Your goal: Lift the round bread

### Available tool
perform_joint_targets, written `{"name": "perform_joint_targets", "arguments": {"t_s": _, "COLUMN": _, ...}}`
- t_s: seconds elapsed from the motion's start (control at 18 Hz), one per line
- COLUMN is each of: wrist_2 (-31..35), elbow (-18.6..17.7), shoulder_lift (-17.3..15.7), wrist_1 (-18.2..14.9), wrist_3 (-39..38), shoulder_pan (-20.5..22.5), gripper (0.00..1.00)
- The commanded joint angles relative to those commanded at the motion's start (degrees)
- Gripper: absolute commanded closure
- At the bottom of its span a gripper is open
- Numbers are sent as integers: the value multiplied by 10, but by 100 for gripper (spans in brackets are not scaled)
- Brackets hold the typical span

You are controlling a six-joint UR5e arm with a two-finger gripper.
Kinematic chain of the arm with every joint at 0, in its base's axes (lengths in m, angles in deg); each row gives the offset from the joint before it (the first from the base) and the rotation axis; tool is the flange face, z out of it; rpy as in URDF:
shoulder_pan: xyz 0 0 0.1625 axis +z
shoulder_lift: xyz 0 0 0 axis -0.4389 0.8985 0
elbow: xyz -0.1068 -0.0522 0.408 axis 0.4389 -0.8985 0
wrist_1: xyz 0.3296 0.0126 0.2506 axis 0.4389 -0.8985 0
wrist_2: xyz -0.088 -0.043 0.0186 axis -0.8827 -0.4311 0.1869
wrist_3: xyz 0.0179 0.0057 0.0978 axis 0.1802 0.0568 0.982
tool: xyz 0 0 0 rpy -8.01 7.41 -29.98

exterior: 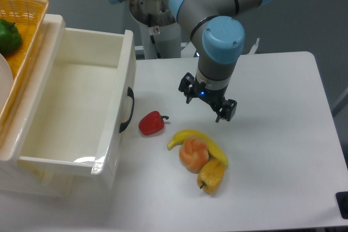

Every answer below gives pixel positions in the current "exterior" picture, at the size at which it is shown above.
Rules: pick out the yellow bell pepper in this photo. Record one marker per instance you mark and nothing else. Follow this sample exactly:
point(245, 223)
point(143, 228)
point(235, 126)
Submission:
point(210, 176)

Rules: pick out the black drawer handle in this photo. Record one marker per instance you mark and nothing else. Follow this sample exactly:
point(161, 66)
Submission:
point(129, 110)

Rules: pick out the white open drawer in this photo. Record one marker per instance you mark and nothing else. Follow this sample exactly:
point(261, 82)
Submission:
point(75, 129)

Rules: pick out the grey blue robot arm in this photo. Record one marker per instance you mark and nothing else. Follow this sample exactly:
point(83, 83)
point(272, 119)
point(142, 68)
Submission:
point(219, 40)

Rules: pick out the white plate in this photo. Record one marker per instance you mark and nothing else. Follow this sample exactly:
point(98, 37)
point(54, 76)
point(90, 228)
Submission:
point(6, 81)

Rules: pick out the red bell pepper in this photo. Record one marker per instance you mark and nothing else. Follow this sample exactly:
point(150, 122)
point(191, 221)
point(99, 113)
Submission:
point(152, 123)

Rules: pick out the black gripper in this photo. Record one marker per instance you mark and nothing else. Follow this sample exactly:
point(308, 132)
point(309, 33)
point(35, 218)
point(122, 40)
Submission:
point(210, 92)

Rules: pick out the white drawer cabinet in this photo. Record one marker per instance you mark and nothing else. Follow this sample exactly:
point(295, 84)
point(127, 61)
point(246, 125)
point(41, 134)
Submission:
point(16, 174)

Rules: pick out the black object at table edge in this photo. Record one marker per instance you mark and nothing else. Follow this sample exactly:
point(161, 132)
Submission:
point(342, 200)

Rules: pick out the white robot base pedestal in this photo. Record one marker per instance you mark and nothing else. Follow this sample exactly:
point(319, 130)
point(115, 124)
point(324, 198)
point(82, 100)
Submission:
point(160, 33)

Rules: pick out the yellow woven basket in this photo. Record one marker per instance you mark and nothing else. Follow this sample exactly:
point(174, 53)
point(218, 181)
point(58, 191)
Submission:
point(27, 17)

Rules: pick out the green bell pepper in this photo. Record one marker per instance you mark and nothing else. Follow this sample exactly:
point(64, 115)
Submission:
point(11, 40)

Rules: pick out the white bracket behind table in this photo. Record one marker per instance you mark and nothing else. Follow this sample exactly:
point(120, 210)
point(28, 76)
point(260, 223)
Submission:
point(254, 48)

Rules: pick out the yellow banana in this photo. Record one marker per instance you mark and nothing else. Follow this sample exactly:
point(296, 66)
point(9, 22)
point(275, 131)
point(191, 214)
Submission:
point(213, 149)

